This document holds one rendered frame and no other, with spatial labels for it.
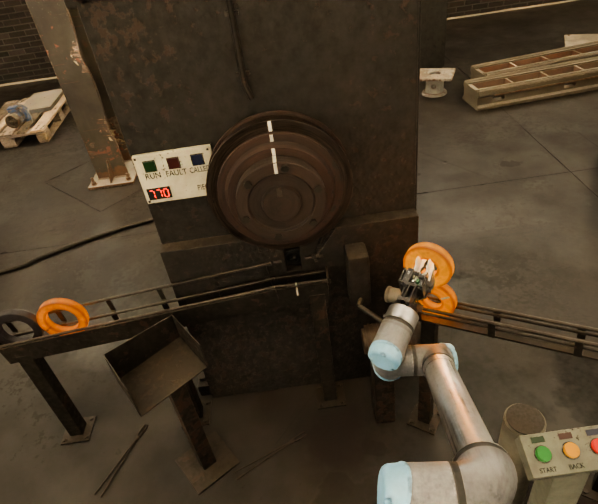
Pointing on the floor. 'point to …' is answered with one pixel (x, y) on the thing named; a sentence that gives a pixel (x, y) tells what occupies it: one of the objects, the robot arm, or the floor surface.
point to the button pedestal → (553, 474)
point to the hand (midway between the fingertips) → (428, 260)
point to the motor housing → (385, 401)
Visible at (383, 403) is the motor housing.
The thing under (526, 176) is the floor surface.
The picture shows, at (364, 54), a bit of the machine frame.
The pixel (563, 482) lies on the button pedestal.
